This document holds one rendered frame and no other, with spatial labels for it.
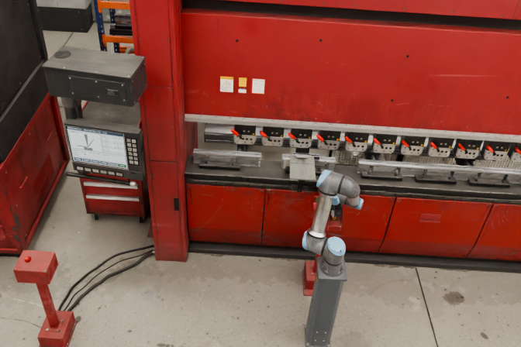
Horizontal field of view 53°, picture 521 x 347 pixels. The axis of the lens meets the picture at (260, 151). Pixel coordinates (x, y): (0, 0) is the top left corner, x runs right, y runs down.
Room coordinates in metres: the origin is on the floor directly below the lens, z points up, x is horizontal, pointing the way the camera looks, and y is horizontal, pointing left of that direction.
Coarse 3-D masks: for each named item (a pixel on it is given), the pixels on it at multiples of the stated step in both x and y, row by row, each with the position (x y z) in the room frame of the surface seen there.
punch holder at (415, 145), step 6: (402, 138) 3.07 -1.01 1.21; (408, 138) 3.04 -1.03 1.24; (414, 138) 3.04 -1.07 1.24; (420, 138) 3.04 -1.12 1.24; (402, 144) 3.04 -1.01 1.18; (408, 144) 3.04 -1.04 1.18; (414, 144) 3.04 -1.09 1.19; (420, 144) 3.04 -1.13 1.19; (402, 150) 3.04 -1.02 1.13; (408, 150) 3.04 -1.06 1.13; (414, 150) 3.04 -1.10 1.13; (420, 150) 3.04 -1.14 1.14
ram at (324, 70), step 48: (192, 48) 3.03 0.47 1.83; (240, 48) 3.03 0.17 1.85; (288, 48) 3.03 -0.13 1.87; (336, 48) 3.04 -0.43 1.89; (384, 48) 3.04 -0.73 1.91; (432, 48) 3.04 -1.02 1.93; (480, 48) 3.04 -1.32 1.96; (192, 96) 3.03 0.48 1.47; (240, 96) 3.03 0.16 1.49; (288, 96) 3.04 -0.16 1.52; (336, 96) 3.04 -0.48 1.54; (384, 96) 3.04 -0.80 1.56; (432, 96) 3.04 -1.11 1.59; (480, 96) 3.05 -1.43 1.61
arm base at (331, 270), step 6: (324, 258) 2.21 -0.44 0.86; (324, 264) 2.19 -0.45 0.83; (330, 264) 2.16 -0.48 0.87; (342, 264) 2.19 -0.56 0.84; (324, 270) 2.17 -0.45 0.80; (330, 270) 2.15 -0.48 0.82; (336, 270) 2.15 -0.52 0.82; (342, 270) 2.18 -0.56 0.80; (330, 276) 2.14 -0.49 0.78; (336, 276) 2.14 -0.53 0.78
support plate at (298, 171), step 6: (294, 156) 3.04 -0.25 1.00; (312, 156) 3.06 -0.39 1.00; (294, 162) 2.98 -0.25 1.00; (300, 162) 2.98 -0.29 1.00; (306, 162) 2.99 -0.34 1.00; (312, 162) 2.99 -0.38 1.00; (294, 168) 2.91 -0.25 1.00; (300, 168) 2.91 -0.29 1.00; (306, 168) 2.92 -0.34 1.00; (312, 168) 2.92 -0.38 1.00; (294, 174) 2.84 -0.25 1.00; (300, 174) 2.84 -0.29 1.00; (306, 174) 2.85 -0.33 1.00; (312, 174) 2.85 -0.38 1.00
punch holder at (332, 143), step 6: (318, 132) 3.10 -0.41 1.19; (324, 132) 3.04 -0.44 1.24; (330, 132) 3.04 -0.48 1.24; (336, 132) 3.04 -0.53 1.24; (324, 138) 3.04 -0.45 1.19; (330, 138) 3.04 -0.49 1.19; (336, 138) 3.04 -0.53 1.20; (318, 144) 3.03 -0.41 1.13; (324, 144) 3.03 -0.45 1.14; (330, 144) 3.04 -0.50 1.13; (336, 144) 3.03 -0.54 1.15
